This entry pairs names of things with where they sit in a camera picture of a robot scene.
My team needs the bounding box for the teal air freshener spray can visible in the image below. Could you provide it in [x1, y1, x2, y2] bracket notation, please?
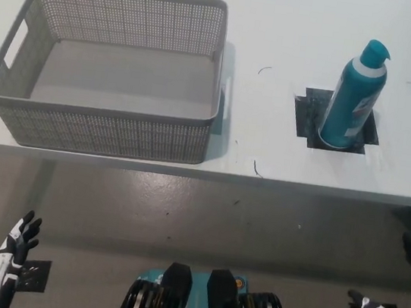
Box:
[315, 33, 394, 155]

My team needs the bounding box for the grey perforated plastic basket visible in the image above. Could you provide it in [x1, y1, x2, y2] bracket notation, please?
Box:
[0, 0, 246, 174]

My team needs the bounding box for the black tape patch on table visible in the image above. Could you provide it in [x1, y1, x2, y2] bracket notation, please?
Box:
[287, 85, 386, 159]

